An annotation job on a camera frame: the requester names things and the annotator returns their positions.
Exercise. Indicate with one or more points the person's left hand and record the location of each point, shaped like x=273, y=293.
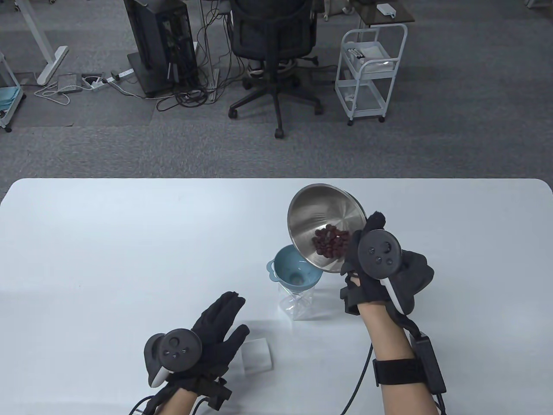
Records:
x=216, y=333

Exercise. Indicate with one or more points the person's right hand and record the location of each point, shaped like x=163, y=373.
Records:
x=371, y=292

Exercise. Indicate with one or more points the black hand controller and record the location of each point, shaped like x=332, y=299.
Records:
x=380, y=253
x=175, y=348

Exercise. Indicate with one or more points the white square jar lid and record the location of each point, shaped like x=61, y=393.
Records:
x=259, y=356

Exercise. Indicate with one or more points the clear square coffee jar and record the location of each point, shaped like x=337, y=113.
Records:
x=300, y=309

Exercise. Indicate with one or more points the blue plastic funnel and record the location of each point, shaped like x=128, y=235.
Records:
x=287, y=263

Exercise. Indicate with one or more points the stainless steel bowl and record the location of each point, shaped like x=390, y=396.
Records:
x=319, y=207

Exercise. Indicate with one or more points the person's right forearm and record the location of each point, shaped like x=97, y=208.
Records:
x=389, y=337

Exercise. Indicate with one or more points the black right forearm sensor box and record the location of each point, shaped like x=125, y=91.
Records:
x=427, y=363

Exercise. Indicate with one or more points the person's left forearm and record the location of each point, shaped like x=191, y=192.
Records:
x=181, y=404

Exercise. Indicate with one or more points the white rolling cart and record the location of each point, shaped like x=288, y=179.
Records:
x=367, y=65

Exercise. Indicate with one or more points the thin white desk leg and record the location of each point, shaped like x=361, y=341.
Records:
x=214, y=84

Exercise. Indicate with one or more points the black office chair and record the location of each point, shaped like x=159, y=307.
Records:
x=272, y=39

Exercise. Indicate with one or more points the brown side table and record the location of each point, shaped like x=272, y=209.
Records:
x=380, y=18

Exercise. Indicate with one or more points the white power strip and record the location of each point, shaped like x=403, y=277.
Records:
x=123, y=74

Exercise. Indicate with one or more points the small white device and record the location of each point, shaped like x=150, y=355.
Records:
x=384, y=8

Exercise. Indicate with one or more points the black computer tower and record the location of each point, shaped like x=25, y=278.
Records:
x=151, y=34

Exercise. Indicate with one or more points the white cart with blue tray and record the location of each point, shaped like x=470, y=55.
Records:
x=8, y=97

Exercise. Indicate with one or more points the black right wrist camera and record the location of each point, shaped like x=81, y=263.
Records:
x=350, y=300

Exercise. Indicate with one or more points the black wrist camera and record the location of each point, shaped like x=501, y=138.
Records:
x=218, y=393
x=350, y=300

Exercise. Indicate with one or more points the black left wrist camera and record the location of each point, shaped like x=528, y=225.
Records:
x=218, y=393

